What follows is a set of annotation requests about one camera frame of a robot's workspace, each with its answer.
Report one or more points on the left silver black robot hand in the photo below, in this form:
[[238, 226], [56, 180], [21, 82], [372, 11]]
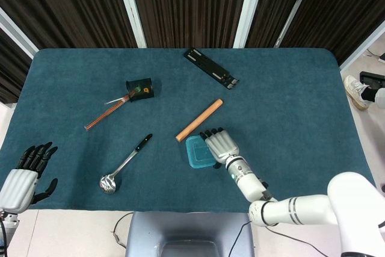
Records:
[[16, 189]]

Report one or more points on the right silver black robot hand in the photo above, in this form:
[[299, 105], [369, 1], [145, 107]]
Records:
[[222, 147]]

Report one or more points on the teal container lid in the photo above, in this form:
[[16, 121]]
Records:
[[195, 154]]

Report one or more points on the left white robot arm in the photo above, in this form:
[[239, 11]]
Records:
[[5, 233]]

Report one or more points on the wooden rolling pin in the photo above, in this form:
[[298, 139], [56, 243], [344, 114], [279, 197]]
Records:
[[198, 120]]

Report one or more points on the blue velvet tablecloth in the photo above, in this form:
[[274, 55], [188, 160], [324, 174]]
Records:
[[270, 103]]

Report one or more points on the black flat folding stand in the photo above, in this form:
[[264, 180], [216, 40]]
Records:
[[207, 66]]

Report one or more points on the grey blue robot torso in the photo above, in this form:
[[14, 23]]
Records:
[[189, 227]]

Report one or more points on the black mesh pen cup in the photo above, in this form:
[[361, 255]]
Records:
[[150, 84]]

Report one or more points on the reddish brown chopstick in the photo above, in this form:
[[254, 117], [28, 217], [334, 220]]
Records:
[[112, 109], [99, 119]]

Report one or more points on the thin clear plastic stick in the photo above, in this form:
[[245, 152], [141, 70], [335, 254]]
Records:
[[115, 100]]

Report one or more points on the brown slatted partition panel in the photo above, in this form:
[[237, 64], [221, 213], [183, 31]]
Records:
[[75, 4], [9, 67], [337, 13], [189, 4], [270, 4]]

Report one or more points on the white sneaker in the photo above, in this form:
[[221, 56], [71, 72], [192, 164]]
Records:
[[353, 88]]

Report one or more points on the person leg with black sock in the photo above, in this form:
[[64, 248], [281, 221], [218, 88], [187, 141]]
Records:
[[368, 94]]

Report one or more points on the black flat floor device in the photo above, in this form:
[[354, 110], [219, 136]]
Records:
[[373, 78]]

